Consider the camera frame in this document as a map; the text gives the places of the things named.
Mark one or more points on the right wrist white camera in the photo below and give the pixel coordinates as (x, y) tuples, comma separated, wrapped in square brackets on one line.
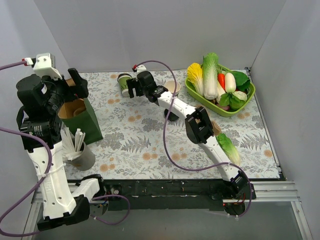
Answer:
[(139, 68)]

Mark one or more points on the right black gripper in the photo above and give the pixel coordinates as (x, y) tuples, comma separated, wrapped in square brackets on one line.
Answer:
[(136, 83)]

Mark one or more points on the wrist white camera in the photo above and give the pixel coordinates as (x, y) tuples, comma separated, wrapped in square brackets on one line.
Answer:
[(139, 68), (45, 65)]

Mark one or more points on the red orange pepper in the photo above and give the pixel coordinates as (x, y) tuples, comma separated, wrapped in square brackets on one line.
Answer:
[(221, 80)]

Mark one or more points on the green plastic vegetable basket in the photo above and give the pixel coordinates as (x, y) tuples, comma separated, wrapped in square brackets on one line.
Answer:
[(223, 111)]

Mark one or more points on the brown pulp cup carrier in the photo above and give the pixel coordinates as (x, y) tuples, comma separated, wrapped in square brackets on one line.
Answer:
[(78, 111)]

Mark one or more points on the green paper coffee cup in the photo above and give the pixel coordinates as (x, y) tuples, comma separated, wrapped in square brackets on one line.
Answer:
[(124, 87)]

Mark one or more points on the green brown paper bag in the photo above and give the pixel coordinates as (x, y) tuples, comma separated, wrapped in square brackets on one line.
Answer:
[(86, 121)]

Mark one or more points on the aluminium frame rail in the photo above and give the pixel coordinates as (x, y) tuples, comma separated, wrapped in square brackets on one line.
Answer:
[(274, 191)]

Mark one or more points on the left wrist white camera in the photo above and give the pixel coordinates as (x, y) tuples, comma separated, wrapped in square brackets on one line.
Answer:
[(45, 65)]

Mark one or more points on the small white bok choy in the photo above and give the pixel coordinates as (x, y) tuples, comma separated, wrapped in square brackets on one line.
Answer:
[(240, 95)]

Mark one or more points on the tall green napa cabbage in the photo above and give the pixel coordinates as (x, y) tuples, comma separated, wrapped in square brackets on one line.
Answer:
[(210, 75)]

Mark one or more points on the dark green leafy vegetable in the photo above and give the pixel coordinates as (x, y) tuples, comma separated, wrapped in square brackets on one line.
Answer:
[(242, 84)]

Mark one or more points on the green lettuce on mat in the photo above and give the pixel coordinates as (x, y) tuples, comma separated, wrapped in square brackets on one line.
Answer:
[(228, 148)]

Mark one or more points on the floral patterned table mat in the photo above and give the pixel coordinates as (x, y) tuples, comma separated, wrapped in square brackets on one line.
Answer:
[(132, 145)]

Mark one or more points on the white radish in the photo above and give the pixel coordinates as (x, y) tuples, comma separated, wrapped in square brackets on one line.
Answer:
[(230, 83)]

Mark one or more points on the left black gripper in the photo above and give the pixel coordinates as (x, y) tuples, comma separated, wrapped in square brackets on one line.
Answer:
[(75, 83)]

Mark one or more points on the yellow cabbage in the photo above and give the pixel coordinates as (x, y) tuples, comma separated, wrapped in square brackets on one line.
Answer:
[(195, 76)]

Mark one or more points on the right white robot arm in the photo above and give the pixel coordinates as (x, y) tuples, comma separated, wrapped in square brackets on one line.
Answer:
[(199, 131)]

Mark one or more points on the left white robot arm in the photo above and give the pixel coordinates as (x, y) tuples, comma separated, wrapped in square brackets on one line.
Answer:
[(42, 98)]

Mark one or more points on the grey straw holder cup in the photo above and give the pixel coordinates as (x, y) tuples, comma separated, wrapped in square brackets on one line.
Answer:
[(85, 160)]

